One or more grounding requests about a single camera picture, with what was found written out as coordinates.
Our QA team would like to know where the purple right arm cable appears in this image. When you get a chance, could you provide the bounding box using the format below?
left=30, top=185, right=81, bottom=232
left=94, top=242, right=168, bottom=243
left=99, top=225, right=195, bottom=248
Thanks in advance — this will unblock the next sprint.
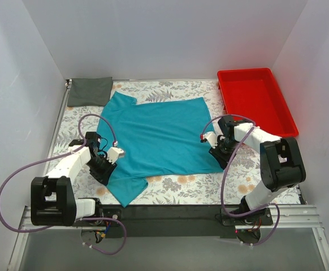
left=200, top=113, right=281, bottom=247

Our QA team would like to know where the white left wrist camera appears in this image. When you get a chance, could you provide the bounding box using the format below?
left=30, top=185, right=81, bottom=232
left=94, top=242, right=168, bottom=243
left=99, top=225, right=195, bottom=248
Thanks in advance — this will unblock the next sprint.
left=106, top=147, right=125, bottom=164

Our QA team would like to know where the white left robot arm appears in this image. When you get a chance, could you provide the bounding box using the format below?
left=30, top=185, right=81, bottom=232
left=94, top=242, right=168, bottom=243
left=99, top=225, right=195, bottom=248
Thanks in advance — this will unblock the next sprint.
left=31, top=132, right=124, bottom=226

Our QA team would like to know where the teal t shirt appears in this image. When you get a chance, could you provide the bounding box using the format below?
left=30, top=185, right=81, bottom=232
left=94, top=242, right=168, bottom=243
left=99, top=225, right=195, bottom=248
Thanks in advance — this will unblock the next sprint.
left=97, top=93, right=222, bottom=207

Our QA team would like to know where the aluminium front frame rail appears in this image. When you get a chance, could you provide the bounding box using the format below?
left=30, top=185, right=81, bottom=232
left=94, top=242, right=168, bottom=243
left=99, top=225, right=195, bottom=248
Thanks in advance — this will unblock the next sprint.
left=8, top=205, right=329, bottom=270

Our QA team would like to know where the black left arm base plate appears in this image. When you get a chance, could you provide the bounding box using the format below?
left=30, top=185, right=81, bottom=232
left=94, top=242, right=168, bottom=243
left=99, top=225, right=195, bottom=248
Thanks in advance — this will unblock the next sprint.
left=73, top=205, right=123, bottom=227

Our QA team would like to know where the folded dark grey t shirt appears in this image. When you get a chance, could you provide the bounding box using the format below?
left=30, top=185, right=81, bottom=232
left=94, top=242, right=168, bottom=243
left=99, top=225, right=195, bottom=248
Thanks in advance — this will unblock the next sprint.
left=67, top=77, right=113, bottom=107

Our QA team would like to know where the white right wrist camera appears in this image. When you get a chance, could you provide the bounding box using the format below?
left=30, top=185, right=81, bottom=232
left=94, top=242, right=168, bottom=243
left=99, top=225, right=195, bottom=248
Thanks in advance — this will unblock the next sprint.
left=200, top=132, right=218, bottom=148

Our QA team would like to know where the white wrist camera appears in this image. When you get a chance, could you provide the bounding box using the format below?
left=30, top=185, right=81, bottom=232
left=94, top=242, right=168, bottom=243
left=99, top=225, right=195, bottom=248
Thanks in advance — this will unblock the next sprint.
left=200, top=132, right=218, bottom=148
left=106, top=147, right=125, bottom=164

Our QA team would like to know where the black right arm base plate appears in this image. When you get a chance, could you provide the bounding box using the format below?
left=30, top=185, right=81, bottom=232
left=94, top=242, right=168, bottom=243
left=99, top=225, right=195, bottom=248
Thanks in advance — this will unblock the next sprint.
left=214, top=208, right=273, bottom=230

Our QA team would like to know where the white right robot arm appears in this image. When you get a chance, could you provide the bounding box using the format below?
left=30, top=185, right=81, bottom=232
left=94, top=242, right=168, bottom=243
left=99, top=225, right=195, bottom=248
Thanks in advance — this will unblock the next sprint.
left=200, top=115, right=306, bottom=225

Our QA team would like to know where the red plastic bin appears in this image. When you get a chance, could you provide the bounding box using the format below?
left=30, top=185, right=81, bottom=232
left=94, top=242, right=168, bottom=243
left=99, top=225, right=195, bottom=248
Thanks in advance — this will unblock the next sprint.
left=217, top=68, right=299, bottom=137

